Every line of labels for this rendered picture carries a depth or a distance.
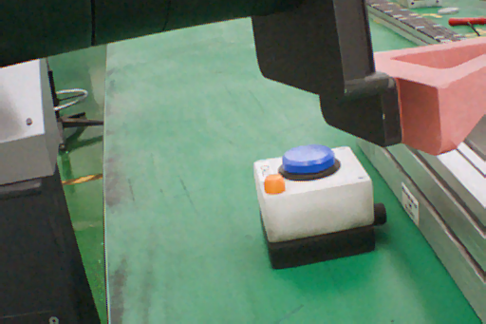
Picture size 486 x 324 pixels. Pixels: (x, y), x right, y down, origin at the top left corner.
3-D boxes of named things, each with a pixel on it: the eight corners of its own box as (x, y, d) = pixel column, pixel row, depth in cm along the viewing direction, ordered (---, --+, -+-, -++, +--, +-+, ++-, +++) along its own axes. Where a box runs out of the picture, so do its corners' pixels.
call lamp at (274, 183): (263, 188, 52) (261, 172, 52) (284, 184, 52) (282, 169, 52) (265, 196, 51) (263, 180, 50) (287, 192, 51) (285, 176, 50)
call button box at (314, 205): (261, 227, 60) (251, 156, 58) (373, 207, 60) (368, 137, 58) (272, 271, 52) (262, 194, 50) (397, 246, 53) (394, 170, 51)
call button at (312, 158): (280, 171, 56) (277, 147, 56) (330, 162, 57) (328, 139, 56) (288, 190, 53) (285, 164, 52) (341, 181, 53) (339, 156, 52)
